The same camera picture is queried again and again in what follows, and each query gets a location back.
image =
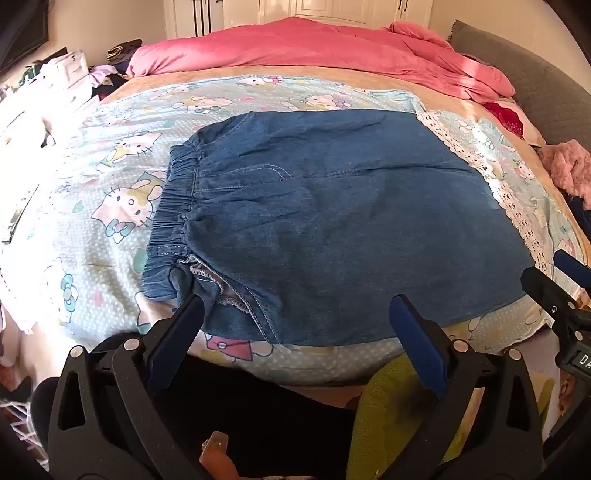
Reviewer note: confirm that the person's black clothing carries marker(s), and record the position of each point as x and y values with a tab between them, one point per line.
277	424

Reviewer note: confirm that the grey quilted headboard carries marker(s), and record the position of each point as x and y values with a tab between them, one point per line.
531	83

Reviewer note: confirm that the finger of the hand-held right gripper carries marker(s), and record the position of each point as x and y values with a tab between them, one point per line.
547	293
575	270

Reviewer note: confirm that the pink duvet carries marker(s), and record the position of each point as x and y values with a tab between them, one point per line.
300	46

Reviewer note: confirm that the green fleece garment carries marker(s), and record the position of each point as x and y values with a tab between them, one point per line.
392	415

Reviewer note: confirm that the dark wall screen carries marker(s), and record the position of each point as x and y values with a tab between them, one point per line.
18	27

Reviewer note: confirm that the orange translucent object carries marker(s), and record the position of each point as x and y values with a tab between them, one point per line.
217	454

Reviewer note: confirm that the white wardrobe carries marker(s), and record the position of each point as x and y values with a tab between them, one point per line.
277	9

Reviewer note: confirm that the heap of dark clothes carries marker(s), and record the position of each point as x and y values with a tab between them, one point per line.
117	53

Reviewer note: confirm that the white drawer unit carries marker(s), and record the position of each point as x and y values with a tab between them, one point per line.
69	71

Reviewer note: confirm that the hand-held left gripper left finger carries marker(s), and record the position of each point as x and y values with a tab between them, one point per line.
178	337

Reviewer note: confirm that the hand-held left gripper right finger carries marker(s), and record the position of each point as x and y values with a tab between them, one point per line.
415	337

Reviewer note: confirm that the red cloth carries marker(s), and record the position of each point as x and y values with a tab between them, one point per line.
505	117

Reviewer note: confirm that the pink fluffy garment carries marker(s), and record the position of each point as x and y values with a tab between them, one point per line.
565	166

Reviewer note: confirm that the light blue cartoon cat blanket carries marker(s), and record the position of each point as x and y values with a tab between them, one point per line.
92	184

